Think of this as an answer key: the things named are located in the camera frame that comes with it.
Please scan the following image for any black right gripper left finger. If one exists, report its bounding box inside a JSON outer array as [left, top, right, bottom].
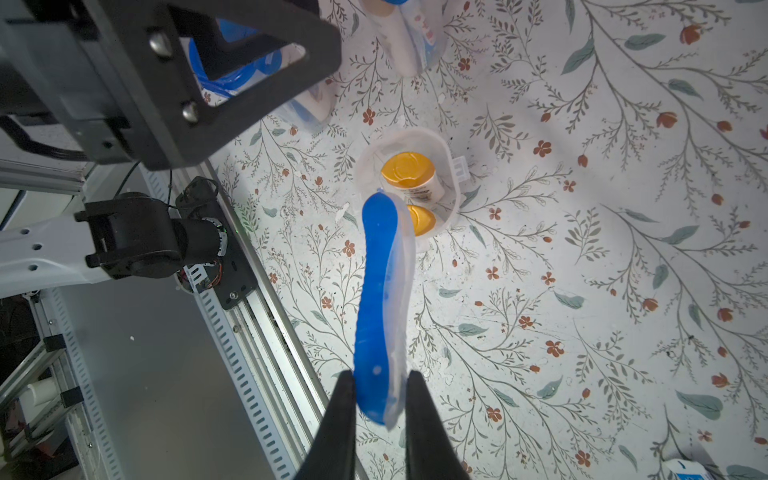
[[294, 370, 357, 480]]

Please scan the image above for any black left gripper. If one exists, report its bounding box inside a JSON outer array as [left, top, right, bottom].
[[1, 1, 342, 171]]

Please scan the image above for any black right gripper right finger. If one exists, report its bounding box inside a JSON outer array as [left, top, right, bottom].
[[405, 370, 469, 480]]

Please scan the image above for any yellow cap bottle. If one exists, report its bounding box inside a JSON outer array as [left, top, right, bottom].
[[381, 152, 445, 204], [407, 205, 438, 237]]

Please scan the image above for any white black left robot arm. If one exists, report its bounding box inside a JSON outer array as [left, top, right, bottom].
[[1, 1, 342, 297]]

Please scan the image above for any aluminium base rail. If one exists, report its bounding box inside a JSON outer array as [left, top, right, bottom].
[[1, 161, 326, 479]]

